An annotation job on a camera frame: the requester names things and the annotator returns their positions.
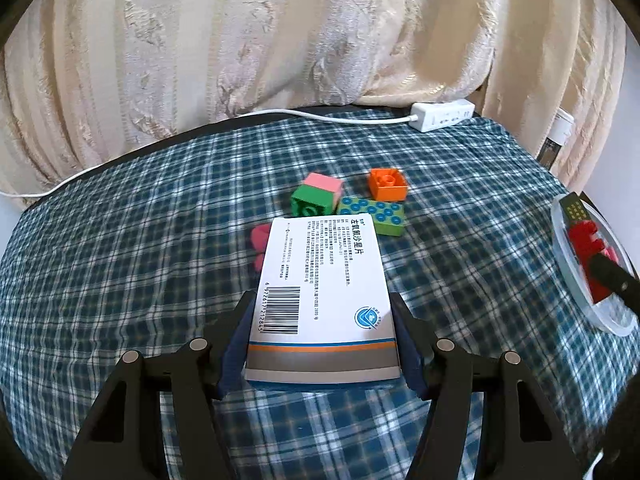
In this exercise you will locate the green pink toy block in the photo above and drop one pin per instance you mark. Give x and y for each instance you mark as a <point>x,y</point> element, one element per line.
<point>310,202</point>

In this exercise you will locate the white power strip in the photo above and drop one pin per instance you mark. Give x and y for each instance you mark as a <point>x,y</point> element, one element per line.
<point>442,116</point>

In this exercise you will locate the red toy block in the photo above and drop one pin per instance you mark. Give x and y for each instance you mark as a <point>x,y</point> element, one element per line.
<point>582,242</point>

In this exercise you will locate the yellow green box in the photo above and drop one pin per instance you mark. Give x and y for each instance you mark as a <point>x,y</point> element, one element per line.
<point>575,210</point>

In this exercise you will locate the bent pink foam curler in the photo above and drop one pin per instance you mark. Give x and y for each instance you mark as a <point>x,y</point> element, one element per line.
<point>259,240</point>

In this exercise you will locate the plastic bottle behind table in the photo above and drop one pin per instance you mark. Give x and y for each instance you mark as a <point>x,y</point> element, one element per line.
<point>560,127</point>

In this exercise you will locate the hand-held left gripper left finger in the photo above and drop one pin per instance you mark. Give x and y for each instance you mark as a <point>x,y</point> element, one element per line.
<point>235,355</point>

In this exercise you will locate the clear plastic bowl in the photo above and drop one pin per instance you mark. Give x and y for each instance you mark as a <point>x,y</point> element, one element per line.
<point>612,317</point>

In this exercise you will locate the cream curtain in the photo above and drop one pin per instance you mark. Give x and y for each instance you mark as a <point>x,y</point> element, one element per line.
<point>550,70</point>
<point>250,35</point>

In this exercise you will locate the white blue medicine box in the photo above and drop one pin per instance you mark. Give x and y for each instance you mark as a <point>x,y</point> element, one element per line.
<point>325,285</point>

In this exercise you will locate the orange toy block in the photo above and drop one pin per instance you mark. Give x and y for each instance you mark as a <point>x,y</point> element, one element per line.
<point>387,185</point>

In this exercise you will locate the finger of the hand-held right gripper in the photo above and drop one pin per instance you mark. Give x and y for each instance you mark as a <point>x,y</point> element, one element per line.
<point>615,280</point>

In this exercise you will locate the green blue-dotted toy block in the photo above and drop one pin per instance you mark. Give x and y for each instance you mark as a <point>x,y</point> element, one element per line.
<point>380,215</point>

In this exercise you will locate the blue plaid tablecloth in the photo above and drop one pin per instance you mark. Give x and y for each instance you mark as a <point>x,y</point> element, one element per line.
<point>125,260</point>

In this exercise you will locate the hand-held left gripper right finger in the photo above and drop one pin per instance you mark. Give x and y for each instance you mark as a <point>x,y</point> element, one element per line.
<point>407,355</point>

